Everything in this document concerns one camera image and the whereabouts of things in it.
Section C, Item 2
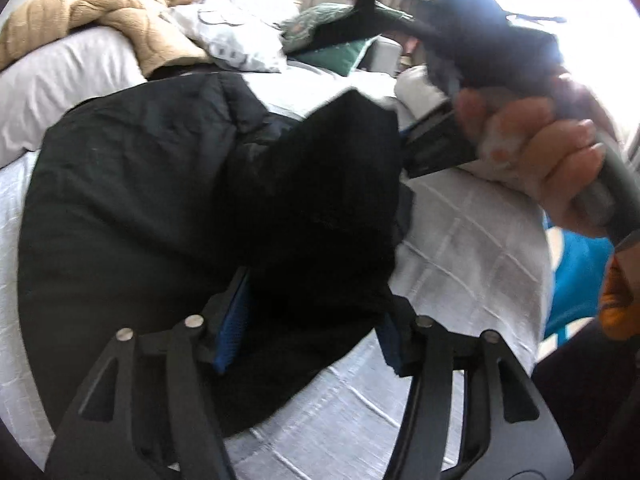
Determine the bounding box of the beige fleece blanket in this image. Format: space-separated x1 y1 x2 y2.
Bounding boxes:
0 0 211 78

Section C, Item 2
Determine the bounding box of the green coral-print pillow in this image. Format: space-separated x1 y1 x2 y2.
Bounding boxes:
280 2 376 73

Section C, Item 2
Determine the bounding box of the person's right hand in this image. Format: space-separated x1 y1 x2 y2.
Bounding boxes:
457 72 608 238

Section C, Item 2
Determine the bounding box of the white quilted bed cover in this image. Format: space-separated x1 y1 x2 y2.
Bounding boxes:
0 60 551 480

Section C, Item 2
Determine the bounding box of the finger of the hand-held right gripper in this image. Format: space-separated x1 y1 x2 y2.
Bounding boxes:
312 0 441 51
401 106 479 179

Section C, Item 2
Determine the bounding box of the white printed pillow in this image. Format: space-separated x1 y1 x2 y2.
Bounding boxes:
165 0 301 73

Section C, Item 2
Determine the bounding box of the person's leg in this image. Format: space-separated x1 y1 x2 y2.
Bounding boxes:
530 320 640 480

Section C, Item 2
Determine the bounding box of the grey upholstered stool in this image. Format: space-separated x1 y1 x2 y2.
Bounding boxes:
367 35 406 73

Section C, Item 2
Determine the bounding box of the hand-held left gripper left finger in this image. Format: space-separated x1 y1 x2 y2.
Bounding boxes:
47 265 251 480

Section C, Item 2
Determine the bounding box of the blue cloth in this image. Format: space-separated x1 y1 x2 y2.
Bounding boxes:
542 227 616 341

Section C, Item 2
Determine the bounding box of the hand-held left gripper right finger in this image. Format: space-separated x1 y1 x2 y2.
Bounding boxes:
375 297 573 480

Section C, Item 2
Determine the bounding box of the black coat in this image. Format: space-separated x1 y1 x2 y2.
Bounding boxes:
17 71 416 436

